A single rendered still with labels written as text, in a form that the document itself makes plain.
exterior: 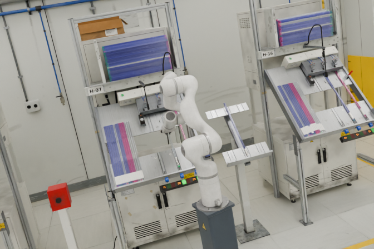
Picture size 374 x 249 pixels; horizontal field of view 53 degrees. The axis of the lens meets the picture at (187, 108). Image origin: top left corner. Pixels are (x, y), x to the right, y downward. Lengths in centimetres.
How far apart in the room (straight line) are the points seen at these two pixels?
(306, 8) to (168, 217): 218
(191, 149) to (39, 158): 290
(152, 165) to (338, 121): 151
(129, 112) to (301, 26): 161
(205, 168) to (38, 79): 280
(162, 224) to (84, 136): 179
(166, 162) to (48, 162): 221
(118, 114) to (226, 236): 128
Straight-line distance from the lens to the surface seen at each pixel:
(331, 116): 321
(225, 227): 227
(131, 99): 296
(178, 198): 313
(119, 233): 285
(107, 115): 297
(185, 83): 219
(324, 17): 351
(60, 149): 463
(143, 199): 308
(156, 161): 275
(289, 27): 334
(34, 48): 446
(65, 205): 285
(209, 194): 216
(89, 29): 325
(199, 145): 204
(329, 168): 362
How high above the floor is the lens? 177
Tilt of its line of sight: 14 degrees down
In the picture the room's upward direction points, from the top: 10 degrees counter-clockwise
